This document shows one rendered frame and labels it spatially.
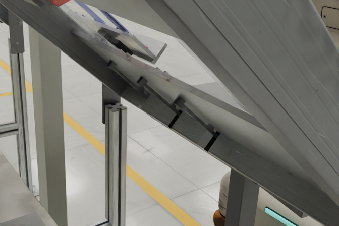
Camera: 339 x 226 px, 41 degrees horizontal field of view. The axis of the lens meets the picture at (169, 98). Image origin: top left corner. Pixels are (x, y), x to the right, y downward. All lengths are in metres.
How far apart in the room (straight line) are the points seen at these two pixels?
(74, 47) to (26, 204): 0.33
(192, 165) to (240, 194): 0.97
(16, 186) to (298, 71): 0.65
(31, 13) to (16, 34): 0.79
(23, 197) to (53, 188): 0.56
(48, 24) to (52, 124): 0.43
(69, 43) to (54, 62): 0.28
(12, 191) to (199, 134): 0.34
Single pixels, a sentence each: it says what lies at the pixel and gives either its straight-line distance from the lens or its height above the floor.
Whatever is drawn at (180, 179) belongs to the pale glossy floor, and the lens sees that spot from 2.04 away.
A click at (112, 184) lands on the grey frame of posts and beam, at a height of 0.44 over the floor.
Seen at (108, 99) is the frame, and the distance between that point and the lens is 1.10.
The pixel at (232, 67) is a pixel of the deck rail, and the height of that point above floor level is 1.00.
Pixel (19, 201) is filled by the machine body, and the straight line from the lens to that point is 0.80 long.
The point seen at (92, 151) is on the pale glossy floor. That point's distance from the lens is 2.24.
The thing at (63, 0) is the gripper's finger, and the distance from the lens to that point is 0.82.
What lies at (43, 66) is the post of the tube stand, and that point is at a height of 0.69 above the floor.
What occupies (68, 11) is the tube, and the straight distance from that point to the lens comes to 0.83.
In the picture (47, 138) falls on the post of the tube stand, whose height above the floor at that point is 0.49.
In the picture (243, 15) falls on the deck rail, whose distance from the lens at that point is 0.22.
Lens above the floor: 1.06
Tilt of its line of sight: 22 degrees down
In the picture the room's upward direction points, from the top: 3 degrees clockwise
